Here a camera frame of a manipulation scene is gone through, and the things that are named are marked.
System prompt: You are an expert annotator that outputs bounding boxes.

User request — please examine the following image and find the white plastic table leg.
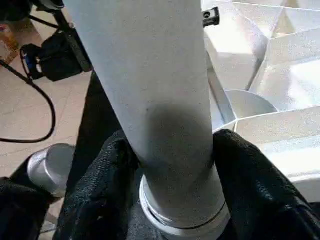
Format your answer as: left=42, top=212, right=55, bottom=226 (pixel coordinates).
left=63, top=0, right=231, bottom=230

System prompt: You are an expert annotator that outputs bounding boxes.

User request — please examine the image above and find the black box device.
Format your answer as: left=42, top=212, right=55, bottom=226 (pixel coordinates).
left=19, top=31, right=92, bottom=83

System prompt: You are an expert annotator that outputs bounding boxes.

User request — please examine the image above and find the black floor cable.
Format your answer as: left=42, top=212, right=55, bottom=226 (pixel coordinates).
left=0, top=58, right=56, bottom=144

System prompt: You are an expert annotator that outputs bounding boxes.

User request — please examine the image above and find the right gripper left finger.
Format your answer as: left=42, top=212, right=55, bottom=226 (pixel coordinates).
left=53, top=129, right=141, bottom=240

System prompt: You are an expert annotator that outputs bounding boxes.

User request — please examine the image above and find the white plastic table top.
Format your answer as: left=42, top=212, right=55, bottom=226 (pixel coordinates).
left=138, top=0, right=320, bottom=238

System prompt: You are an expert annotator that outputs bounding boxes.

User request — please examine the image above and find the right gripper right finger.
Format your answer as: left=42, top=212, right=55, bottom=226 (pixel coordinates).
left=212, top=129, right=320, bottom=240

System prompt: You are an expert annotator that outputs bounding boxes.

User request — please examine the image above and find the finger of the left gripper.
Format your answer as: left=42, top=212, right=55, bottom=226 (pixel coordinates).
left=201, top=6, right=221, bottom=28

